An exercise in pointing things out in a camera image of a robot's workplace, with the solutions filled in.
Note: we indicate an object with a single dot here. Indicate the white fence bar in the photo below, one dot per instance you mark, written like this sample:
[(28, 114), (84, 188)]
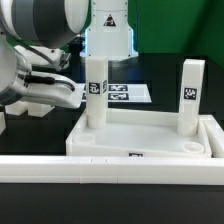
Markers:
[(215, 135), (111, 170)]

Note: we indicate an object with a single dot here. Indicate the white marker base plate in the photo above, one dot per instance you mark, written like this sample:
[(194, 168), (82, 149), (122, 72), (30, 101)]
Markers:
[(128, 93)]

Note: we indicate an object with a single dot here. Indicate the white front fence bar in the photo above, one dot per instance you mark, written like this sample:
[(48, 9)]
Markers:
[(111, 170)]

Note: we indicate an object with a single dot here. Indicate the white right fence bar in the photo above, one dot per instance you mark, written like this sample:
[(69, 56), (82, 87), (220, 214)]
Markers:
[(215, 135)]

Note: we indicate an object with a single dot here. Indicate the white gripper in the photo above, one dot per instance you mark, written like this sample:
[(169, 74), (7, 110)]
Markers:
[(50, 89)]

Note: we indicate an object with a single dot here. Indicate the white desk tabletop tray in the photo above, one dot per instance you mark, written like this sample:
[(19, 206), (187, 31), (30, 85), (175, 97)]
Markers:
[(135, 133)]

